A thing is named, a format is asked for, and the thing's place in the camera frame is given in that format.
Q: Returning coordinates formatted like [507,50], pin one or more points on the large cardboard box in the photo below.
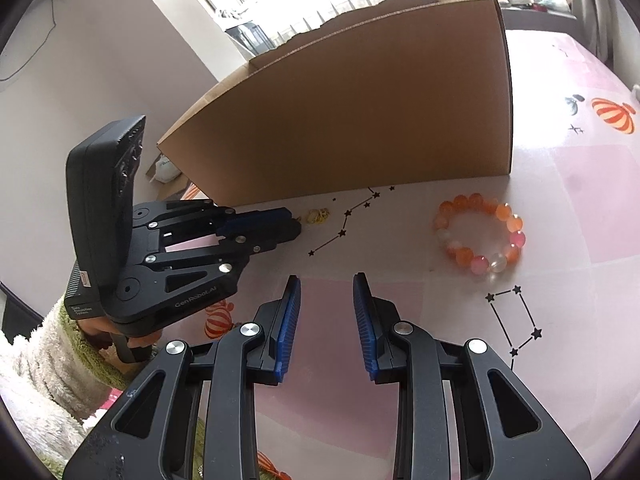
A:
[375,110]

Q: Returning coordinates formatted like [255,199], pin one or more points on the black metal rack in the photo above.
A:
[250,40]

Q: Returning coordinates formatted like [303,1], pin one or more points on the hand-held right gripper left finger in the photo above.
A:
[287,330]

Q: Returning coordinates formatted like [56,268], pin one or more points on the person's left hand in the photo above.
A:
[95,332]

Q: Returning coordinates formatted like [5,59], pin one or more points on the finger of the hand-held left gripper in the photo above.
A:
[255,220]
[265,244]

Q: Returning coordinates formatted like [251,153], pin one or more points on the open cardboard box with bags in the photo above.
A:
[167,191]

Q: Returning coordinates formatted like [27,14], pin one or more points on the grey cabinet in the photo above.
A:
[540,21]

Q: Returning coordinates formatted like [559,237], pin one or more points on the gold earring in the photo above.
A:
[316,216]

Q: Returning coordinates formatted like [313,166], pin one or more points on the pale crumpled plastic bag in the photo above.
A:
[167,170]

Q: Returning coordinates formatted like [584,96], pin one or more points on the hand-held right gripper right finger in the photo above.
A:
[365,330]

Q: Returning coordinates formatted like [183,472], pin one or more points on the person's left forearm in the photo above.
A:
[35,385]

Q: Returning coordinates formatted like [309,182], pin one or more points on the pink printed tablecloth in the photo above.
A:
[575,185]

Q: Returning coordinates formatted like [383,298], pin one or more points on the beige curtain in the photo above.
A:
[592,10]

